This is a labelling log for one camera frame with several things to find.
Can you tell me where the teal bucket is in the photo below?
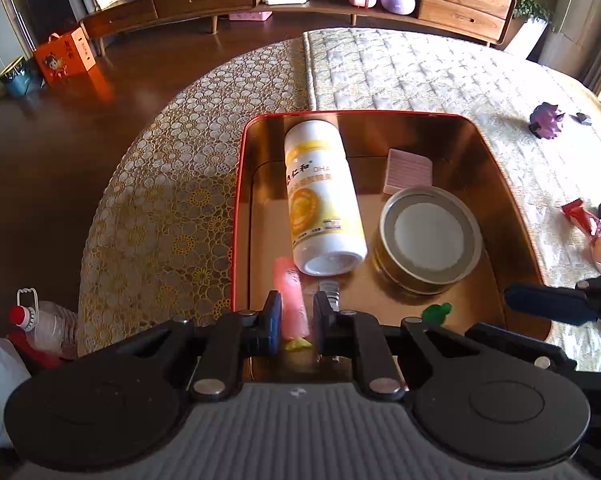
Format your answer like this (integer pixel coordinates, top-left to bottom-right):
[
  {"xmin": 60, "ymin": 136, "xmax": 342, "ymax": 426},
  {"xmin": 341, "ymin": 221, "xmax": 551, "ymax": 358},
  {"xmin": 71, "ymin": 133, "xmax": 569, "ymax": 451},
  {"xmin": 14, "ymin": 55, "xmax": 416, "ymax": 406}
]
[{"xmin": 0, "ymin": 56, "xmax": 41, "ymax": 98}]

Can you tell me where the purple toy figure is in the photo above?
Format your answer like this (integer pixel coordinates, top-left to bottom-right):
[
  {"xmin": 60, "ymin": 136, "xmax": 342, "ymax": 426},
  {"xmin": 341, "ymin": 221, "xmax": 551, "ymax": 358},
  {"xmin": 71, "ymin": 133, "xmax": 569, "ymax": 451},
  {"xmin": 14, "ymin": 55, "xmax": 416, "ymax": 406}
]
[{"xmin": 529, "ymin": 101, "xmax": 566, "ymax": 139}]

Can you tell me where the orange gift box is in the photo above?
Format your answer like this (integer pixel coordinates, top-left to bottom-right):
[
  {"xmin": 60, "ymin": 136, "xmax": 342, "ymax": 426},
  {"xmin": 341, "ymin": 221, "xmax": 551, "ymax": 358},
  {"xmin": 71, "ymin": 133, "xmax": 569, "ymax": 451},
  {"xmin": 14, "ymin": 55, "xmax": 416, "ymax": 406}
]
[{"xmin": 33, "ymin": 27, "xmax": 98, "ymax": 88}]

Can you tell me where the round gold tin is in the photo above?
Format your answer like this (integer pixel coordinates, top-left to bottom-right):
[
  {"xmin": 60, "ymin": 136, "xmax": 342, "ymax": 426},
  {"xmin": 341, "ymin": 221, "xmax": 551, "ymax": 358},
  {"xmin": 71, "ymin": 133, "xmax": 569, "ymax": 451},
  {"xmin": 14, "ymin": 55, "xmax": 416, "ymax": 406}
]
[{"xmin": 373, "ymin": 186, "xmax": 484, "ymax": 295}]

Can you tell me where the pink tube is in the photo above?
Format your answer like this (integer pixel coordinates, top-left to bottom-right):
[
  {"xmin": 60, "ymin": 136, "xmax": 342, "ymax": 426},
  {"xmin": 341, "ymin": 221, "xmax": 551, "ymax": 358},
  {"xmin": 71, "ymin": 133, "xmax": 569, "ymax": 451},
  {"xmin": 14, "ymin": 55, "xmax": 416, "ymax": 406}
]
[{"xmin": 273, "ymin": 256, "xmax": 311, "ymax": 339}]

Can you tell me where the red tin box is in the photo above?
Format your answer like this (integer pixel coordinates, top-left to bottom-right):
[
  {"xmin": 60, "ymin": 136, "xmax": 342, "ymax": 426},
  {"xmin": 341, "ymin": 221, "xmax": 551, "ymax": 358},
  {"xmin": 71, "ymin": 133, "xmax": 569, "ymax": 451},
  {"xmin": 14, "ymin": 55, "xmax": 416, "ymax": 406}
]
[{"xmin": 229, "ymin": 110, "xmax": 554, "ymax": 383}]

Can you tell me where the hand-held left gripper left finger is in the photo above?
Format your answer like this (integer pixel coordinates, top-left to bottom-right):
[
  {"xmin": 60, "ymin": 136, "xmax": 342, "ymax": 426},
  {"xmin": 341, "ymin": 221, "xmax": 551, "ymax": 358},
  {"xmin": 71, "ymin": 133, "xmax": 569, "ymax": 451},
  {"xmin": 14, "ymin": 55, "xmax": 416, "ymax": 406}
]
[{"xmin": 115, "ymin": 290, "xmax": 284, "ymax": 402}]

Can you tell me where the lace tablecloth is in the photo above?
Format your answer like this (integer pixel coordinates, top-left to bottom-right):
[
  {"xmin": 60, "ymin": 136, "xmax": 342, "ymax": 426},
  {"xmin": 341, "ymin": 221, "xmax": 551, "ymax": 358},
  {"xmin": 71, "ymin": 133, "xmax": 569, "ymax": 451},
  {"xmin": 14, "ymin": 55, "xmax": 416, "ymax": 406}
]
[{"xmin": 78, "ymin": 37, "xmax": 314, "ymax": 356}]

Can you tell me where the pink pad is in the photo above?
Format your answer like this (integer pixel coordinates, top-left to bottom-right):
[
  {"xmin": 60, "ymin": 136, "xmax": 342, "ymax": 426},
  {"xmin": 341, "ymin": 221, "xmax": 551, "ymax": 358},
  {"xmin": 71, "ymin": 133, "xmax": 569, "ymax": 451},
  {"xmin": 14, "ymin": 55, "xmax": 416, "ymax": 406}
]
[{"xmin": 383, "ymin": 148, "xmax": 435, "ymax": 196}]

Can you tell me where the small green cap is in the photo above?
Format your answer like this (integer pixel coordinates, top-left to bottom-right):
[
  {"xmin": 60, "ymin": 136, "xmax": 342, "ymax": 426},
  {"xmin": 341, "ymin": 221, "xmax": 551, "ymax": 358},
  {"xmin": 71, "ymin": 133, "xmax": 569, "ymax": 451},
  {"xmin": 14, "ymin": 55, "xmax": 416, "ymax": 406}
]
[{"xmin": 421, "ymin": 302, "xmax": 453, "ymax": 322}]

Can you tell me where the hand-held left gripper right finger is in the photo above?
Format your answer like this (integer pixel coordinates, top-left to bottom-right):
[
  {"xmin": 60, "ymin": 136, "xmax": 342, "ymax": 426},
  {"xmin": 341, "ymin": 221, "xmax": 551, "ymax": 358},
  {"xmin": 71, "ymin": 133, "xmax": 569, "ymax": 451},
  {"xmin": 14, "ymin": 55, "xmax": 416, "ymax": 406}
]
[{"xmin": 313, "ymin": 290, "xmax": 477, "ymax": 402}]

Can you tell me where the standing air conditioner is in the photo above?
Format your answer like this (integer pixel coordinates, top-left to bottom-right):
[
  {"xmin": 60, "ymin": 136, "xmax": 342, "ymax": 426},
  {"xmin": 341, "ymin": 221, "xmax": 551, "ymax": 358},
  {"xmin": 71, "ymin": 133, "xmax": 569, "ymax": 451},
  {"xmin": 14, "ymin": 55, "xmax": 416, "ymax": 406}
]
[{"xmin": 538, "ymin": 0, "xmax": 601, "ymax": 68}]

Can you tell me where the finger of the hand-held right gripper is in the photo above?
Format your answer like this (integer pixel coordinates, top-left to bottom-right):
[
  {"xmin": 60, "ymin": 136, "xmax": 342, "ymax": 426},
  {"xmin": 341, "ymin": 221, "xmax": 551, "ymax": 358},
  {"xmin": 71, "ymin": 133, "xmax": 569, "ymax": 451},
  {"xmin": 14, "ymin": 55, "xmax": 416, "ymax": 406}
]
[
  {"xmin": 465, "ymin": 323, "xmax": 579, "ymax": 373},
  {"xmin": 505, "ymin": 261, "xmax": 601, "ymax": 333}
]

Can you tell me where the red packet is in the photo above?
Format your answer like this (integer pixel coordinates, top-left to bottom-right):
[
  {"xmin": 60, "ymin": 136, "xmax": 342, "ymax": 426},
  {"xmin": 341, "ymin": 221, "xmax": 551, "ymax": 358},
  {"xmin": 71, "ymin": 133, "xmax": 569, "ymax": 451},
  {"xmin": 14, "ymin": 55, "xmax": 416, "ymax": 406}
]
[{"xmin": 561, "ymin": 200, "xmax": 601, "ymax": 233}]

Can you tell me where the white planter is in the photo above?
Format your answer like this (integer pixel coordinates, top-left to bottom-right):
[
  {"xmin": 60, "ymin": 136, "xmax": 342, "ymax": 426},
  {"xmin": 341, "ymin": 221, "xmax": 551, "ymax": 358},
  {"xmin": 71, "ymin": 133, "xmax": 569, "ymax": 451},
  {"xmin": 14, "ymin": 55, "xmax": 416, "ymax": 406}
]
[{"xmin": 503, "ymin": 15, "xmax": 549, "ymax": 58}]

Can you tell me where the white bottle with yellow label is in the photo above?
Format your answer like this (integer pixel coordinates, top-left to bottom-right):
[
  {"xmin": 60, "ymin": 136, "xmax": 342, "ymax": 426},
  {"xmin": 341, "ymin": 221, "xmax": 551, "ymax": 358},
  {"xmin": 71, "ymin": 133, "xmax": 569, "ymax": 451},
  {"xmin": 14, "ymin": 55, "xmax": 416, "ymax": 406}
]
[{"xmin": 284, "ymin": 119, "xmax": 369, "ymax": 277}]

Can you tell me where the metal nail clipper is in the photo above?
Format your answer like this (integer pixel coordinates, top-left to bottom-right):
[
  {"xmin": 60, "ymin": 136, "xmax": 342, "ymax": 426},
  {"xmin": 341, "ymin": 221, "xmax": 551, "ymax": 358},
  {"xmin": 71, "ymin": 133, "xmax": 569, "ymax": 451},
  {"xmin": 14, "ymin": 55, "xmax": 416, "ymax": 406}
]
[{"xmin": 318, "ymin": 280, "xmax": 342, "ymax": 311}]

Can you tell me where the quilted mat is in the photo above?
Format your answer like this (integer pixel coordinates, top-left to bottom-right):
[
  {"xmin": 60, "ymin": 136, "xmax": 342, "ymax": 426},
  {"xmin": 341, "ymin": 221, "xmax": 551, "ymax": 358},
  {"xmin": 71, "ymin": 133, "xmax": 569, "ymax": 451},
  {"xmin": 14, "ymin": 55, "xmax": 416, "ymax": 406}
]
[{"xmin": 303, "ymin": 27, "xmax": 601, "ymax": 373}]

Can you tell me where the plastic bottle with red cap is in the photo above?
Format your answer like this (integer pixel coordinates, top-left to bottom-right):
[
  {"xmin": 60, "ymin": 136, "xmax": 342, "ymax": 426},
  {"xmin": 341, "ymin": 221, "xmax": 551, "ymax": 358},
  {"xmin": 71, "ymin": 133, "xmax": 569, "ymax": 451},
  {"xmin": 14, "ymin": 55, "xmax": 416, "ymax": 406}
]
[{"xmin": 8, "ymin": 287, "xmax": 78, "ymax": 361}]

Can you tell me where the black fridge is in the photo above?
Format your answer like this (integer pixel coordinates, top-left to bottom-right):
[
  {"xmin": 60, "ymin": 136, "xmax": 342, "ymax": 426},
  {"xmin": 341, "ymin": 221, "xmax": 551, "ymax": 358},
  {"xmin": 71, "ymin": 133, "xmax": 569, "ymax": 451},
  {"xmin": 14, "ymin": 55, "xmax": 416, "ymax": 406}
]
[{"xmin": 19, "ymin": 0, "xmax": 88, "ymax": 43}]

